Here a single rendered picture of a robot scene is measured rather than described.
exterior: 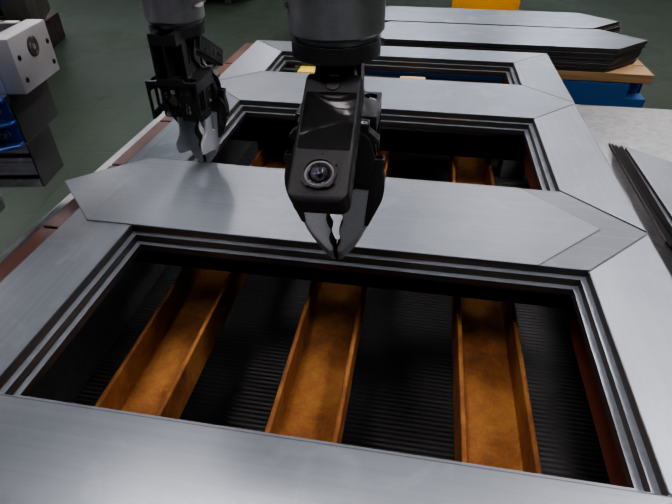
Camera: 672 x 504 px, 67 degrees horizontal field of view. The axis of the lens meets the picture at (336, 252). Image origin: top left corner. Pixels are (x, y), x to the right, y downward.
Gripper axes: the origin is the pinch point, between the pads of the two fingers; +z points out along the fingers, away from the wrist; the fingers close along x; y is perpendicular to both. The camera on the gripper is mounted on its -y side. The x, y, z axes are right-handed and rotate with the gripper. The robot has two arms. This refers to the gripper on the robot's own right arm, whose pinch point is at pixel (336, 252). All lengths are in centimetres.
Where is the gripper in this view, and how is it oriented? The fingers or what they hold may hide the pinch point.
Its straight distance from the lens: 50.6
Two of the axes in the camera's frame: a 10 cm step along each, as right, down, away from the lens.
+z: 0.1, 7.9, 6.1
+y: 1.5, -6.1, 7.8
